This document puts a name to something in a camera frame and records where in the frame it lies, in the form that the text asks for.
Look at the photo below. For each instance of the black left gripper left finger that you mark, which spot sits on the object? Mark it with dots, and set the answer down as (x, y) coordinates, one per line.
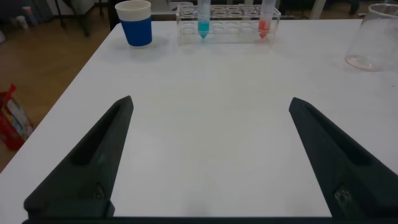
(90, 168)

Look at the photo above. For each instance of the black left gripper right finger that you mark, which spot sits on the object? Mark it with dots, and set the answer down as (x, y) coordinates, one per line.
(351, 174)

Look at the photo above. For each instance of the red pigment test tube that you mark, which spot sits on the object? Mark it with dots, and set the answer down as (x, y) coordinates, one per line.
(263, 28)

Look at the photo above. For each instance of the clear glass beaker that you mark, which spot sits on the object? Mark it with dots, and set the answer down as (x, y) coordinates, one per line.
(373, 46)

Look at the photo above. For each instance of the blue pigment test tube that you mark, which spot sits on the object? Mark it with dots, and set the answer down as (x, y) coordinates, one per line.
(203, 28)

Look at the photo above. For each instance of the clear acrylic test tube rack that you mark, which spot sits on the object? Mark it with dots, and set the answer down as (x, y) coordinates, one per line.
(230, 34)

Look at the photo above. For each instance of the red printed shopping bag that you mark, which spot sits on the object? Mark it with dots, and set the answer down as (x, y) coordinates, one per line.
(12, 124)

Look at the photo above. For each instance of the blue white paper cup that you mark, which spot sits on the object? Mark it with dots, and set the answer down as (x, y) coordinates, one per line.
(136, 31)

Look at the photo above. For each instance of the small white cup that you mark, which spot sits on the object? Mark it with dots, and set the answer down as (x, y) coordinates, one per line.
(21, 22)

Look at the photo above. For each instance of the long white standing desk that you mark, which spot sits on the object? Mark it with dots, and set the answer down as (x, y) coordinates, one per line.
(317, 9)

